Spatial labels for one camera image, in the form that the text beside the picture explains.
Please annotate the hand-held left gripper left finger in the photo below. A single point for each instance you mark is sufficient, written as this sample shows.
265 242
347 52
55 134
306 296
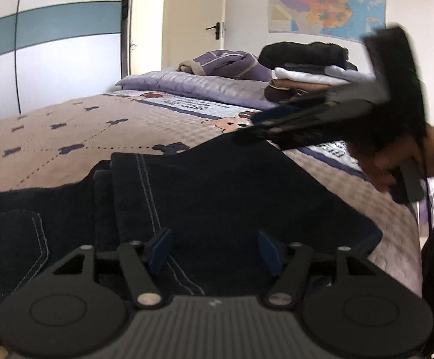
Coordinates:
162 250

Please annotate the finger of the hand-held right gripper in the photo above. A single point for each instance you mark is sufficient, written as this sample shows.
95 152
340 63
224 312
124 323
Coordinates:
314 131
276 114

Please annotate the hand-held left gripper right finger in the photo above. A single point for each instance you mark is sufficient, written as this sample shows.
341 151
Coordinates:
269 250

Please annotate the dark blue jeans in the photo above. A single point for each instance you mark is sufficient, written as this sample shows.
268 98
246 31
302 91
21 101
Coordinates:
220 194

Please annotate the person's right hand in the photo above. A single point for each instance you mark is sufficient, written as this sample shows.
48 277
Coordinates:
378 160

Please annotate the folded dark brown garment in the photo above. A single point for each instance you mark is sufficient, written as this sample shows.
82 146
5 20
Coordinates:
276 95

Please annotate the folded white garment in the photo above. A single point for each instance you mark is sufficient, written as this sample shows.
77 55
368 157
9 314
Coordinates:
314 74

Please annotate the folded black garment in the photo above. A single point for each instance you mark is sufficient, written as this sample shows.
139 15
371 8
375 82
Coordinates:
303 54

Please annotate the purple garment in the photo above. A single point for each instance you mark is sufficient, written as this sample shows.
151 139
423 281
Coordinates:
220 61

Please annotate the purple checked quilt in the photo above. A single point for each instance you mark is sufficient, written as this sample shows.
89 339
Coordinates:
202 86

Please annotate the cream door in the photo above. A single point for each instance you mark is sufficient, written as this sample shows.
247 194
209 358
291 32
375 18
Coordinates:
145 26
190 15

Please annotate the white and teal wardrobe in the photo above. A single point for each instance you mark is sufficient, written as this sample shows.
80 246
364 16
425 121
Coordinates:
71 45

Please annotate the wall map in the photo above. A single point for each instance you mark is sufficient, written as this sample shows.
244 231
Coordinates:
325 3

